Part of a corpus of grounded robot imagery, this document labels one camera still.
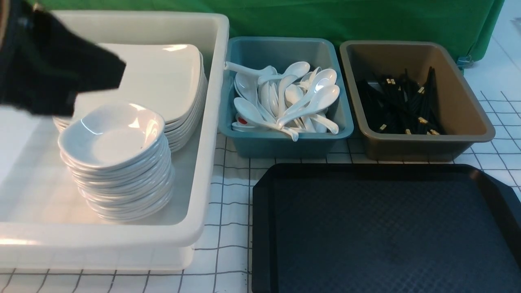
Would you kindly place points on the black plastic serving tray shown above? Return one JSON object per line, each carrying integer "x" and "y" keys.
{"x": 384, "y": 228}

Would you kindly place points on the brown plastic bin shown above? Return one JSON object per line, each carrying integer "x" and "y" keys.
{"x": 456, "y": 106}

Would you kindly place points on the large white plastic tub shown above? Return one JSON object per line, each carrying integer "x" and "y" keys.
{"x": 46, "y": 223}

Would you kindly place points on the stack of white small bowls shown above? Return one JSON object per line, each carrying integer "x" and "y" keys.
{"x": 120, "y": 160}

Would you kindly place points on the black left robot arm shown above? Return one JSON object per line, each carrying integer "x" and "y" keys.
{"x": 44, "y": 65}

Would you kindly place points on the stack of white square plates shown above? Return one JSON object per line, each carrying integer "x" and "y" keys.
{"x": 168, "y": 79}

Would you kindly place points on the pile of black chopsticks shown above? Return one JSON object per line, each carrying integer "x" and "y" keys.
{"x": 400, "y": 105}

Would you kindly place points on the green cloth backdrop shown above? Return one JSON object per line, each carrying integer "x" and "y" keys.
{"x": 463, "y": 27}

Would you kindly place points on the pile of white ceramic spoons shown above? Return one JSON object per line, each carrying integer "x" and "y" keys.
{"x": 293, "y": 102}

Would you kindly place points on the white checkered table cloth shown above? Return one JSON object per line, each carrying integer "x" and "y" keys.
{"x": 222, "y": 256}

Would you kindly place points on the teal plastic bin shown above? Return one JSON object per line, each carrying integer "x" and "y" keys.
{"x": 280, "y": 53}

